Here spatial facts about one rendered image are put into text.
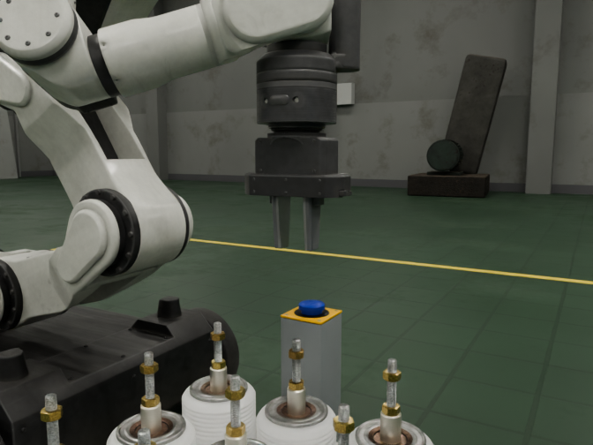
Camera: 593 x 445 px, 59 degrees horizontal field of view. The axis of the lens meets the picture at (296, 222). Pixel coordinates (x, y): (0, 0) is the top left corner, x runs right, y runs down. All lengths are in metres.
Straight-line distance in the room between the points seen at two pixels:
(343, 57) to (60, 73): 0.29
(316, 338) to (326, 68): 0.40
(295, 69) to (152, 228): 0.42
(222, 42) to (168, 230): 0.42
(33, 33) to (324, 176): 0.31
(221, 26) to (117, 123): 0.50
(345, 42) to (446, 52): 7.64
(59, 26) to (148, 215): 0.39
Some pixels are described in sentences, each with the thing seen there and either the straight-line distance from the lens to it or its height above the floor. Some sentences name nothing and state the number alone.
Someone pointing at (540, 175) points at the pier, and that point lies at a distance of 7.63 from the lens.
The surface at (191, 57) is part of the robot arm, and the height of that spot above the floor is 0.65.
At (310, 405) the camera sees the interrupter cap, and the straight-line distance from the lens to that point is 0.68.
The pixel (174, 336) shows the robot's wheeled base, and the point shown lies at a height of 0.19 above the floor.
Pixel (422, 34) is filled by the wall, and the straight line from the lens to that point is 8.37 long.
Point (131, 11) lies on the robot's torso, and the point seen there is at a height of 0.79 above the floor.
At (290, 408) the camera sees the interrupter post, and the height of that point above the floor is 0.26.
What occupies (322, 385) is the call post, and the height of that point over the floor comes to 0.22.
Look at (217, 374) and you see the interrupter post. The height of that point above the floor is 0.28.
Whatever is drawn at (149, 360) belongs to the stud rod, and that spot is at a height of 0.33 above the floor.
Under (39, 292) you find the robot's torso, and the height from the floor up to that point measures 0.30.
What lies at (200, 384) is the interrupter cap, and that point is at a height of 0.25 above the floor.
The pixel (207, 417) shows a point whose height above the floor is 0.24.
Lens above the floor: 0.56
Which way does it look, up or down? 8 degrees down
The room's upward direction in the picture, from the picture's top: straight up
